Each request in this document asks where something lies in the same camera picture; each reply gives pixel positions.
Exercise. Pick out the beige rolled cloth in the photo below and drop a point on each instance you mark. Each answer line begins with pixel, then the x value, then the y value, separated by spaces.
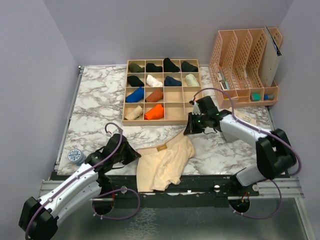
pixel 134 114

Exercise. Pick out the orange rolled cloth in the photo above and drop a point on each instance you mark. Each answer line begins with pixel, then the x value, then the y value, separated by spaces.
pixel 156 113

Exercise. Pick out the blue rolled cloth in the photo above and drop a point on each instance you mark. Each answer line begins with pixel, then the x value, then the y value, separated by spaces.
pixel 136 96

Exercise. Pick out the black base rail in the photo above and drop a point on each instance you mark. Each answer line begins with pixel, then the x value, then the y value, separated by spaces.
pixel 158 199

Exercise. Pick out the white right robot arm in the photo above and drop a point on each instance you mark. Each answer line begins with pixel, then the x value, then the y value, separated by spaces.
pixel 272 147

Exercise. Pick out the cream folded underwear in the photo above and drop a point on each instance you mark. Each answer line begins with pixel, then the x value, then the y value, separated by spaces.
pixel 245 117

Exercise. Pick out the pink file organizer rack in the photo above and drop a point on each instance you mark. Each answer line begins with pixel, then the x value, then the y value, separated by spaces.
pixel 238 54

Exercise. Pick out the black rolled cloth left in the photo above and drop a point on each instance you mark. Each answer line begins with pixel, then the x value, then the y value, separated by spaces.
pixel 134 81

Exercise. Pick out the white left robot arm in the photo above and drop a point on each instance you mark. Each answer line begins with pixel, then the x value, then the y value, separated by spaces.
pixel 41 217

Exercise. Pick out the white rolled cloth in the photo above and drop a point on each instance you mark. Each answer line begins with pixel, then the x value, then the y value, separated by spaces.
pixel 153 82

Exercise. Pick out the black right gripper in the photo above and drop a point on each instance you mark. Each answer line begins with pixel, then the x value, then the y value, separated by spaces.
pixel 190 128

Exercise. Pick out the black rolled cloth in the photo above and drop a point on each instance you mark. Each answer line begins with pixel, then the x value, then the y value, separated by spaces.
pixel 169 66
pixel 152 68
pixel 134 81

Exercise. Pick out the cards in rack slot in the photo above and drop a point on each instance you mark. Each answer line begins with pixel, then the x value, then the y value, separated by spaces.
pixel 224 85

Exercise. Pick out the dark green rolled cloth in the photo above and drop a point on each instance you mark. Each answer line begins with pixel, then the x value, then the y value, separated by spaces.
pixel 187 67

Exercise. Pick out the olive green rolled cloth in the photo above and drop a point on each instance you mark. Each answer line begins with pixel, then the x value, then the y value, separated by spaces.
pixel 135 68

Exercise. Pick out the wooden compartment tray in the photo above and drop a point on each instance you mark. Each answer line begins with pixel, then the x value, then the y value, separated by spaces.
pixel 176 99

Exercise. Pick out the navy rolled cloth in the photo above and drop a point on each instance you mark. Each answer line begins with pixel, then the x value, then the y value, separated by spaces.
pixel 172 82

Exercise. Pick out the brown rolled cloth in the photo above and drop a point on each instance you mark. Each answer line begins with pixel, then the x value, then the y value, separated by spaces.
pixel 155 96

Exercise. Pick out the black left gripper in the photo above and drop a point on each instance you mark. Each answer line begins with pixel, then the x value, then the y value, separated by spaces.
pixel 133 155

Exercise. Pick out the pale green rolled cloth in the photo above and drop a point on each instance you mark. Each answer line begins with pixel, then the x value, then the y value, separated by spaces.
pixel 191 80

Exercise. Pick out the blue grey cylinder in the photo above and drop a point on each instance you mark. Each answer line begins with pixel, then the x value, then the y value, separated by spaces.
pixel 268 97

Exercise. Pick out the grey folder in rack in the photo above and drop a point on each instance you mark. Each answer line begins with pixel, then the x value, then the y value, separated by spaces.
pixel 271 56

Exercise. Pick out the beige boxer underwear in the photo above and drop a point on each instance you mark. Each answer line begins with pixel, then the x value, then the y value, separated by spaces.
pixel 163 164

